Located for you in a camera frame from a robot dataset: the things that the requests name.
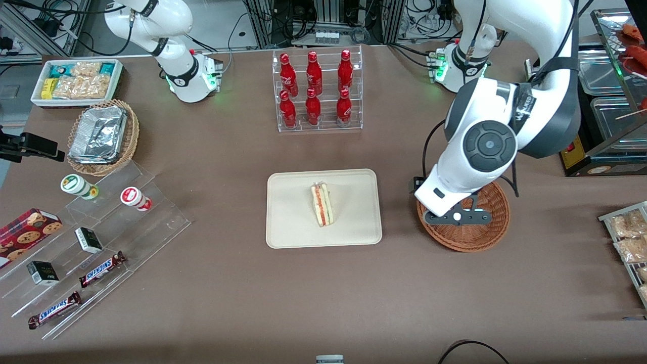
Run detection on small clear cracker bag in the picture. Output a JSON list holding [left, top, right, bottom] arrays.
[[71, 61, 103, 78]]

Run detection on white snack bin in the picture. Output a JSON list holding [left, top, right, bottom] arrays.
[[31, 59, 123, 109]]

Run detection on black yellow food warmer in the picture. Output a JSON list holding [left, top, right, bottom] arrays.
[[525, 8, 647, 177]]

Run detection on black cable loop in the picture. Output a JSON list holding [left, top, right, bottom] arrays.
[[438, 340, 511, 364]]

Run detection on red cookie box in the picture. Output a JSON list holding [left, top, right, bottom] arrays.
[[0, 208, 63, 269]]

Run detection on light wicker basket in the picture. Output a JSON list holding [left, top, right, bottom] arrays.
[[67, 99, 140, 177]]

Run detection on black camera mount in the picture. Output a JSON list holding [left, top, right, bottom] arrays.
[[0, 126, 66, 164]]

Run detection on brown wicker basket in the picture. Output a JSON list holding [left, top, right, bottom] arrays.
[[417, 180, 510, 252]]

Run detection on red lid cup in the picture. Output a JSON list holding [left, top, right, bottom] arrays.
[[120, 187, 153, 212]]

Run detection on cream rectangular tray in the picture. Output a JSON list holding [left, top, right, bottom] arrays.
[[266, 169, 383, 249]]

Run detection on small black carton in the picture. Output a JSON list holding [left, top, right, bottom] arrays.
[[75, 227, 104, 254], [27, 261, 60, 287]]

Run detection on red cola bottle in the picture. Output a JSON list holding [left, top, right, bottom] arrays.
[[305, 88, 321, 126], [336, 88, 352, 124], [280, 53, 299, 97], [338, 50, 353, 93], [280, 90, 297, 128], [306, 51, 323, 96]]

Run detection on large clear cracker bag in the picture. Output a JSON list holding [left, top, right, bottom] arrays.
[[53, 75, 111, 100]]

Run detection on tray of packaged crackers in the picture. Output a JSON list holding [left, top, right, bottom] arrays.
[[598, 201, 647, 309]]

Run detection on green lid cup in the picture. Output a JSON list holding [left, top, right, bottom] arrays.
[[60, 174, 99, 201]]

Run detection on orange sausage skewer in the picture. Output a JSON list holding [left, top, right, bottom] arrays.
[[620, 22, 647, 45], [624, 44, 647, 72]]

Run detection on clear acrylic stepped shelf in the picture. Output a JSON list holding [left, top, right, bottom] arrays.
[[0, 161, 192, 340]]

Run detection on triangular sandwich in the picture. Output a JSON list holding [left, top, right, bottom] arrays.
[[310, 183, 335, 228]]

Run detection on Snickers bar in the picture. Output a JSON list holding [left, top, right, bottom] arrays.
[[79, 251, 126, 289], [28, 291, 82, 330]]

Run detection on stacked foil containers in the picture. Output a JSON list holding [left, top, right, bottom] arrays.
[[69, 106, 127, 165]]

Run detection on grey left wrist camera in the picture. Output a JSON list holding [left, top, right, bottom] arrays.
[[424, 208, 493, 226]]

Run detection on clear acrylic bottle rack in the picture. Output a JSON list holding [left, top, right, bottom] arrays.
[[272, 45, 363, 133]]

